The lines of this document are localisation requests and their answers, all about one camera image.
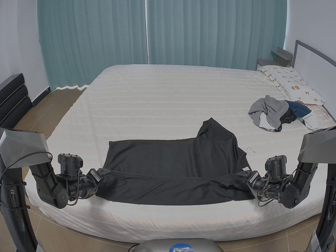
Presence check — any blue-green curtain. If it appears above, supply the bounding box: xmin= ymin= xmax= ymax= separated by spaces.
xmin=147 ymin=0 xmax=288 ymax=71
xmin=37 ymin=0 xmax=148 ymax=90

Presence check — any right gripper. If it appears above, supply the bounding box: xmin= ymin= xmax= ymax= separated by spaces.
xmin=235 ymin=170 xmax=275 ymax=199

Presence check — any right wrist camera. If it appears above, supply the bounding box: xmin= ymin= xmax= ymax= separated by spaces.
xmin=264 ymin=155 xmax=288 ymax=180

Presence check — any bed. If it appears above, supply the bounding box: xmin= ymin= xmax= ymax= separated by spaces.
xmin=25 ymin=40 xmax=336 ymax=242

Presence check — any black chest of drawers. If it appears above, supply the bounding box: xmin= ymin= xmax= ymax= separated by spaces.
xmin=0 ymin=73 xmax=32 ymax=130

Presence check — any pile of clothes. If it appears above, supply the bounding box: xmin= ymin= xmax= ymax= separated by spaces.
xmin=248 ymin=95 xmax=322 ymax=133

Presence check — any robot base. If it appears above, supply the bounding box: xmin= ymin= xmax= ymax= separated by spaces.
xmin=138 ymin=239 xmax=219 ymax=252

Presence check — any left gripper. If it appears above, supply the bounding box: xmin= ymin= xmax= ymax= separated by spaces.
xmin=76 ymin=168 xmax=111 ymax=198

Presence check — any black garment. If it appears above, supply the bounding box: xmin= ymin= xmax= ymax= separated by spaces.
xmin=96 ymin=118 xmax=256 ymax=206

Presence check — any grey bedside table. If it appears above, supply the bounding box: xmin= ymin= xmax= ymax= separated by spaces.
xmin=257 ymin=46 xmax=293 ymax=68

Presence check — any black cable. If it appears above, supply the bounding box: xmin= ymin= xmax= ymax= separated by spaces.
xmin=0 ymin=151 xmax=54 ymax=186

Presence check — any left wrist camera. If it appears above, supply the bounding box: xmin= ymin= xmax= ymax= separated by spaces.
xmin=57 ymin=153 xmax=84 ymax=180

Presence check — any white printed pillow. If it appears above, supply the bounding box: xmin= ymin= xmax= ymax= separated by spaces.
xmin=257 ymin=65 xmax=325 ymax=106

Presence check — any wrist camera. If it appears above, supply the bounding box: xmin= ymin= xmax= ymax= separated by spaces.
xmin=264 ymin=155 xmax=288 ymax=180
xmin=57 ymin=153 xmax=84 ymax=180

